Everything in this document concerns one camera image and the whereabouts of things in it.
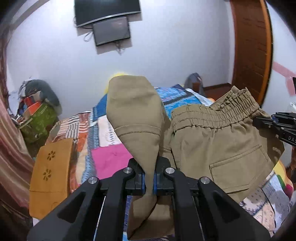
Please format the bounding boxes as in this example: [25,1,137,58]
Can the black wall television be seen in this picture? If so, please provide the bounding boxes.
[74,0,141,28]

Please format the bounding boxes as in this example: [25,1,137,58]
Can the striped pink curtain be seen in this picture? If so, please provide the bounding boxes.
[0,35,35,209]

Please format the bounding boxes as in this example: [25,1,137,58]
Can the khaki pants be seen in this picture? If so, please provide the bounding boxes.
[105,75,285,240]

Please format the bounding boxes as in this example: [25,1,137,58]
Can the wooden door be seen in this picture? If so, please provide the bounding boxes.
[230,0,273,107]

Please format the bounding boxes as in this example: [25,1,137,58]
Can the pink cloth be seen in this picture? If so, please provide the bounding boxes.
[91,144,137,180]

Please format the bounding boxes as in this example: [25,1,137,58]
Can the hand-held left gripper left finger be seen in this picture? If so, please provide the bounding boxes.
[26,159,146,241]

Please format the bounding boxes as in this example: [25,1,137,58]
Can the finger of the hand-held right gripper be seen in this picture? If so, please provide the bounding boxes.
[270,112,296,123]
[253,118,296,135]

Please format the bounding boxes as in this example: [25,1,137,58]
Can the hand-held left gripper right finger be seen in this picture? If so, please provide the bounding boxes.
[153,158,271,241]

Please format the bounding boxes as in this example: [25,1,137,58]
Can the wooden lap desk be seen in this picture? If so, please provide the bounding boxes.
[29,138,74,220]

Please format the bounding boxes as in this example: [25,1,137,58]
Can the green patterned bag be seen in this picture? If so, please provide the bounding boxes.
[20,103,58,144]

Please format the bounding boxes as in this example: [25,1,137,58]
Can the patchwork printed blanket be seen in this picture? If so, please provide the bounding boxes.
[46,84,294,241]

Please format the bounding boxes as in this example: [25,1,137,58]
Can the grey backpack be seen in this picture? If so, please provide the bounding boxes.
[184,72,208,97]

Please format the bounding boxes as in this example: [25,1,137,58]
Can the small black monitor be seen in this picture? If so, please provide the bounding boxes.
[92,17,131,47]

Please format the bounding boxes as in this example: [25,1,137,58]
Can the orange box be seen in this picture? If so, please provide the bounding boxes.
[22,96,43,116]

